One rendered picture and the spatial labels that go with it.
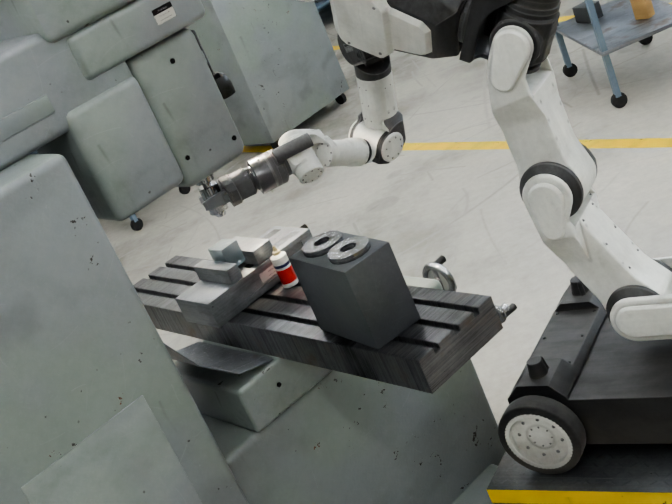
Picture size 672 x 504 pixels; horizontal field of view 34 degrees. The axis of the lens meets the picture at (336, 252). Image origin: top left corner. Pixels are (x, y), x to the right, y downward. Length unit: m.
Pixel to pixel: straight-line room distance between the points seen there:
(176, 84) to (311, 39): 5.02
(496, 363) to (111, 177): 1.96
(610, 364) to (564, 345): 0.14
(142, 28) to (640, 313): 1.25
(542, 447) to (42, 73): 1.39
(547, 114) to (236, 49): 4.74
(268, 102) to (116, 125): 4.82
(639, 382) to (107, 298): 1.18
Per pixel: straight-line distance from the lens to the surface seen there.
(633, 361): 2.62
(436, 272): 3.06
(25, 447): 2.19
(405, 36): 2.39
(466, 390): 2.98
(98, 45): 2.33
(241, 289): 2.65
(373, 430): 2.77
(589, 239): 2.51
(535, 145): 2.43
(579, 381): 2.61
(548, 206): 2.43
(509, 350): 3.95
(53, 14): 2.28
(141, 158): 2.36
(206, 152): 2.47
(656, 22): 5.81
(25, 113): 2.26
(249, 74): 7.04
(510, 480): 2.68
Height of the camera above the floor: 1.98
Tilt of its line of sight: 22 degrees down
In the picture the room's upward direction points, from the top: 24 degrees counter-clockwise
